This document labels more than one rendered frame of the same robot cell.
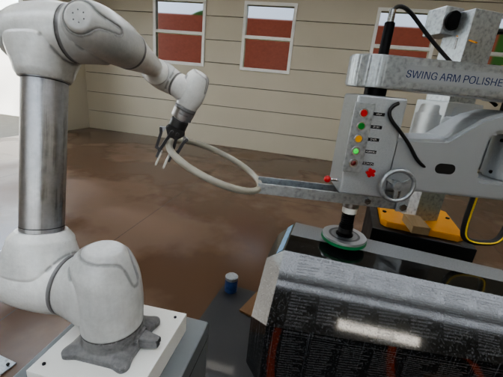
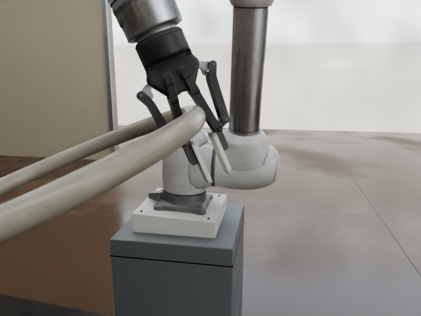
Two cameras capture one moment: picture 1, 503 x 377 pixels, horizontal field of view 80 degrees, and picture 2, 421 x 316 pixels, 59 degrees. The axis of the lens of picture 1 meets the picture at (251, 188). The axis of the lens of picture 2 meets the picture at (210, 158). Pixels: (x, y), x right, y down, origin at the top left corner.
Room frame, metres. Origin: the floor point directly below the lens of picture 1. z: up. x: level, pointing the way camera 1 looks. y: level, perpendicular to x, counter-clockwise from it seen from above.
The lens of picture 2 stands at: (1.88, 0.40, 1.32)
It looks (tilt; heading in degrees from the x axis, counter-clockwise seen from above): 13 degrees down; 179
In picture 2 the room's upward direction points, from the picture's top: straight up
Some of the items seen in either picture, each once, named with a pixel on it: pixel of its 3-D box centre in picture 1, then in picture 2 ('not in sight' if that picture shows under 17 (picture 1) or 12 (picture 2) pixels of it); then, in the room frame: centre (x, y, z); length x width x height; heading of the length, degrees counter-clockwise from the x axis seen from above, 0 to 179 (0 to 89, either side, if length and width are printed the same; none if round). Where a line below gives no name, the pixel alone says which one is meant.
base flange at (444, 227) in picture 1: (415, 217); not in sight; (2.00, -1.18, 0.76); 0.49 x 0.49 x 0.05; 73
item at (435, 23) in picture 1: (442, 22); not in sight; (2.06, -1.04, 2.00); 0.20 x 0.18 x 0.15; 163
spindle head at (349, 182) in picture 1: (380, 148); not in sight; (1.36, -0.56, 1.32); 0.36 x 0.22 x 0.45; 89
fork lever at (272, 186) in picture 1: (329, 192); not in sight; (1.36, -0.37, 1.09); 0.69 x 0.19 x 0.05; 89
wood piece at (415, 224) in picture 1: (415, 224); not in sight; (1.78, -1.06, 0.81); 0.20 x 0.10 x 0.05; 171
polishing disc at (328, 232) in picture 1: (343, 235); not in sight; (1.36, -0.48, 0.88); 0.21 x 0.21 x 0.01
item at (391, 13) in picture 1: (387, 34); not in sight; (1.36, -0.48, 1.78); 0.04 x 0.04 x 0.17
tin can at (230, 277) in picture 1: (230, 283); not in sight; (1.97, 0.08, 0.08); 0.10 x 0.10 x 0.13
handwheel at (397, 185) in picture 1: (394, 183); not in sight; (1.24, -0.60, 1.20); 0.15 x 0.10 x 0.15; 89
